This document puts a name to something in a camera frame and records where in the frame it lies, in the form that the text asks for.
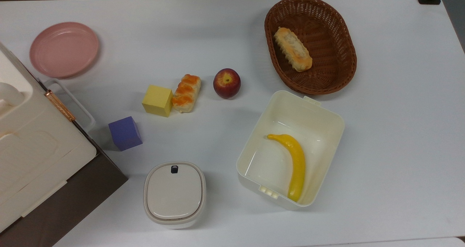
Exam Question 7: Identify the pink round plate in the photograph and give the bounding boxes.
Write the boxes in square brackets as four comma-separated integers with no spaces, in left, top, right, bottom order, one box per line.
[29,21,100,79]

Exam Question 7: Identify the white appliance with handle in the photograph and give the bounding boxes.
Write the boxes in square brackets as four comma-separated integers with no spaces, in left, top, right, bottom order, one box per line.
[0,42,97,234]

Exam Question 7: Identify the red apple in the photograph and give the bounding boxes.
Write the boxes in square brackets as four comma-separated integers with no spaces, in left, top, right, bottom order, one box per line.
[213,68,241,99]

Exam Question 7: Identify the cream open plastic container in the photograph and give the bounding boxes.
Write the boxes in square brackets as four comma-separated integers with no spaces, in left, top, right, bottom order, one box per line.
[236,90,345,208]

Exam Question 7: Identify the copper latch on box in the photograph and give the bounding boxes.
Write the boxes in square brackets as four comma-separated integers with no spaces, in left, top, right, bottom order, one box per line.
[44,90,76,122]

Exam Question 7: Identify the orange glazed bread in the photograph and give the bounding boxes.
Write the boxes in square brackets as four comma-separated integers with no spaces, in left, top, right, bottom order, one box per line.
[171,74,202,113]

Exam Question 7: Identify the yellow cube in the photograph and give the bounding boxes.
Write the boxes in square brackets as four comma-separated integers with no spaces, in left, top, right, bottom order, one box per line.
[142,85,174,118]

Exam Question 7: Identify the long pale bread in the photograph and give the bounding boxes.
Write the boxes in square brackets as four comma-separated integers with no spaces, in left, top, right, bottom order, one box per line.
[273,27,313,72]

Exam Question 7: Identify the yellow banana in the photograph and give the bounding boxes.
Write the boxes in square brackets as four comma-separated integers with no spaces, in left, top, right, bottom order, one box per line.
[267,133,306,203]

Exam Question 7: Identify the brown wicker basket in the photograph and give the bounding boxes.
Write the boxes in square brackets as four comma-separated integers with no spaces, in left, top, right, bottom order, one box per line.
[264,0,357,96]

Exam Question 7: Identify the purple cube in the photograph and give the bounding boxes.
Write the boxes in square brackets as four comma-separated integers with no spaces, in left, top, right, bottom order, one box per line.
[108,116,143,152]

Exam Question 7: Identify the white cabinet handle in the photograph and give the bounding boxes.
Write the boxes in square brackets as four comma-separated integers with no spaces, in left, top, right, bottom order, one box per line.
[43,78,96,132]

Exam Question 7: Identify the small cream lidded bin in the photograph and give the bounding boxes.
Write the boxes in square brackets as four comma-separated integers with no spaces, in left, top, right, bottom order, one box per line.
[143,161,207,228]

